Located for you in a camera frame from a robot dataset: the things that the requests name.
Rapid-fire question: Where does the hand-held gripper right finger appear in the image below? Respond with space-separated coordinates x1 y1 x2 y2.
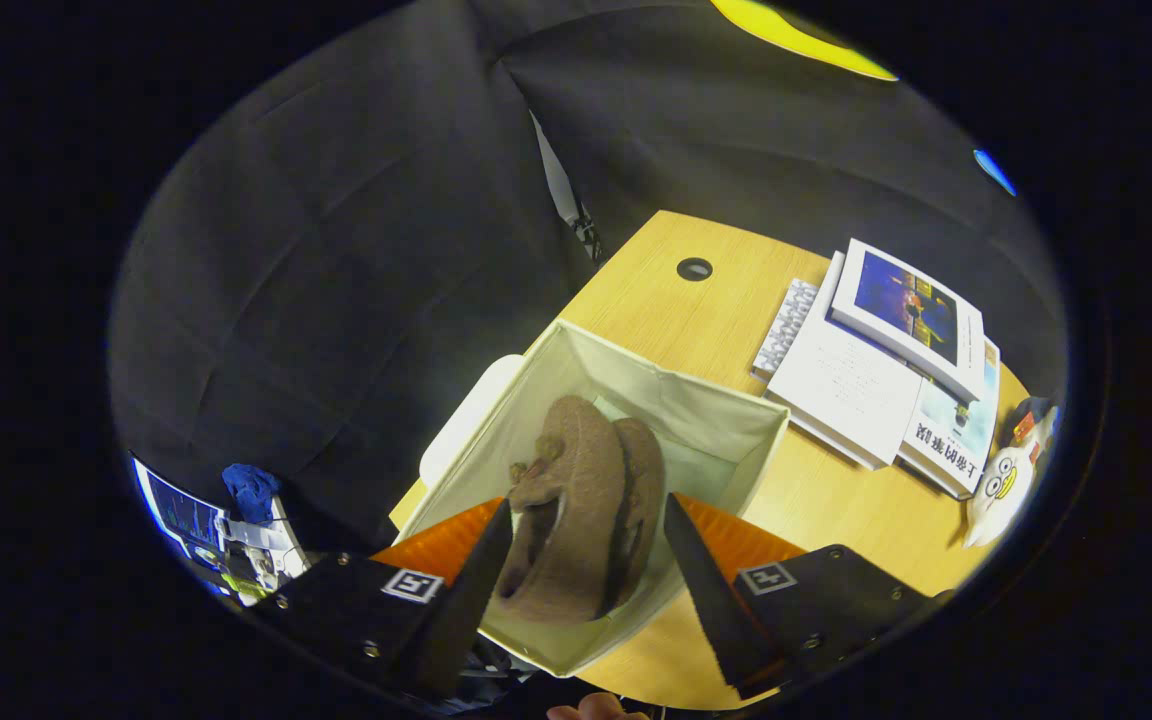
662 492 954 700

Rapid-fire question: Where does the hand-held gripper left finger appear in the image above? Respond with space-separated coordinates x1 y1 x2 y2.
269 496 515 699

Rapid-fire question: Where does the brown fuzzy shoe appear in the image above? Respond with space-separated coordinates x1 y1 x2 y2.
610 417 668 612
492 395 628 627

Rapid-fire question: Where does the green fabric storage box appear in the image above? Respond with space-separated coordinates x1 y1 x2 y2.
390 318 793 679

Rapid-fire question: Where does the white device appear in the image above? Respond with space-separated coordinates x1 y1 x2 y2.
215 500 313 602

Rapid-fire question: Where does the white text cover book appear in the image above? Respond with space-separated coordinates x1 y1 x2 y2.
764 250 925 471

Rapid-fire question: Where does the blue cloth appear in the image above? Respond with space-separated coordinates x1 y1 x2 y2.
221 462 283 527

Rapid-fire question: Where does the patterned cover book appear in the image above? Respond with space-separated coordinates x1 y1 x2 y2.
751 278 822 379

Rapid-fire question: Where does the blue lit screen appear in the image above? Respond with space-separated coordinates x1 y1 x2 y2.
130 455 228 572

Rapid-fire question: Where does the white seal plush toy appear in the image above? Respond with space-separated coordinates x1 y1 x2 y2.
963 405 1060 550

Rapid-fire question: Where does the night photo cover book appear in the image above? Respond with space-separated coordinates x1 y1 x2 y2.
829 238 987 403

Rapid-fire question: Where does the navy penguin plush toy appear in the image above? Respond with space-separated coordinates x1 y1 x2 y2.
1010 396 1058 447

